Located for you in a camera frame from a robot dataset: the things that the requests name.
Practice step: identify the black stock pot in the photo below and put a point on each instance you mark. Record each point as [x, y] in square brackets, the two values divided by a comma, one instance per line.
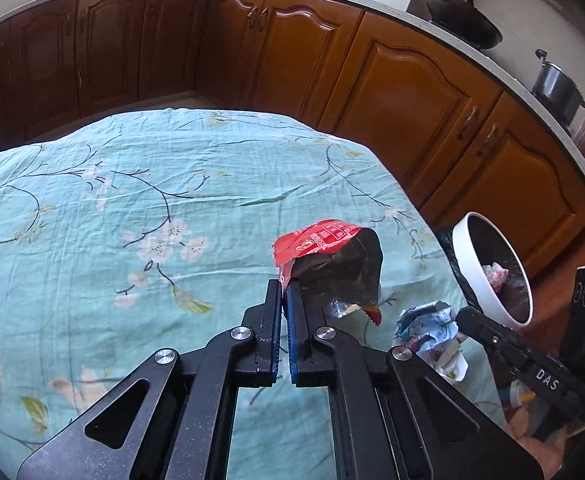
[557, 92]

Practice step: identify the brown lower kitchen cabinets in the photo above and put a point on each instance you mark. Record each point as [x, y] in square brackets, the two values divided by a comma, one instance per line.
[457, 132]

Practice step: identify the blue white wrapper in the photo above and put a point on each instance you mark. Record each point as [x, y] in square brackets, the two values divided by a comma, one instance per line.
[431, 331]

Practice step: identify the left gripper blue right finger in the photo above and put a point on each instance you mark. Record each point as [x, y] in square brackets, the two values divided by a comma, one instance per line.
[309, 365]

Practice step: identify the light green floral tablecloth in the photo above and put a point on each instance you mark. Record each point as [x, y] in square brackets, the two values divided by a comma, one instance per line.
[155, 229]

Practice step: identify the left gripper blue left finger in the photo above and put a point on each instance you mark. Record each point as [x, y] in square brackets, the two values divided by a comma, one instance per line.
[267, 334]

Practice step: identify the black wok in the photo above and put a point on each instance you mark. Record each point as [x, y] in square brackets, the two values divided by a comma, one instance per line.
[462, 19]

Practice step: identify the white plastic bag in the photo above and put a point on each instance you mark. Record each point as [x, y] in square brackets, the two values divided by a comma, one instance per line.
[496, 275]

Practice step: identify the person's right hand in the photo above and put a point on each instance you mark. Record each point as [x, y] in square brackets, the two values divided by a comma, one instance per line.
[550, 452]

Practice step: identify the red snack wrapper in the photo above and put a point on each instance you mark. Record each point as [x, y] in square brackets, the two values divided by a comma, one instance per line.
[337, 266]

